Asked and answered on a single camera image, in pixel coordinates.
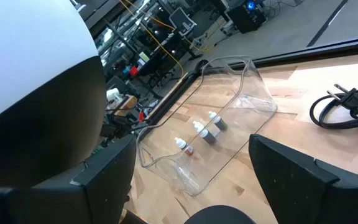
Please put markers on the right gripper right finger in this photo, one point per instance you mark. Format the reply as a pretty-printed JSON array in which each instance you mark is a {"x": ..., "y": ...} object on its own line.
[{"x": 306, "y": 193}]

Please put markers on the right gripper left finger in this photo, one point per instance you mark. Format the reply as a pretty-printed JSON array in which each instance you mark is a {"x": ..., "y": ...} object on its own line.
[{"x": 73, "y": 202}]

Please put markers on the clear plastic bin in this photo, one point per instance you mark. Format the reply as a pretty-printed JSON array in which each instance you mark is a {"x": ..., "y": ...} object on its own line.
[{"x": 253, "y": 102}]

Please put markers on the small dark food coloring bottle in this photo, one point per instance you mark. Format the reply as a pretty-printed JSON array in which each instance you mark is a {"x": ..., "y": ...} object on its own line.
[
  {"x": 207, "y": 135},
  {"x": 220, "y": 123}
]

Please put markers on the small red food coloring bottle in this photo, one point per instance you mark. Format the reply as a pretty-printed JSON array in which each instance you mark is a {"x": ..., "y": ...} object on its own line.
[{"x": 185, "y": 148}]

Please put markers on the black lamp with round base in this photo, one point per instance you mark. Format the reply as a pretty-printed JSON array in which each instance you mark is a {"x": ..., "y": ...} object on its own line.
[{"x": 26, "y": 46}]

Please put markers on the black computer with blue light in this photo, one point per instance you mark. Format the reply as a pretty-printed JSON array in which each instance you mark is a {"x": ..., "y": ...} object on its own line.
[{"x": 244, "y": 18}]

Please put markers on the grey office chair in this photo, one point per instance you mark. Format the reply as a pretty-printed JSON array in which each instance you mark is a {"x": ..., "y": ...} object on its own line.
[{"x": 182, "y": 18}]

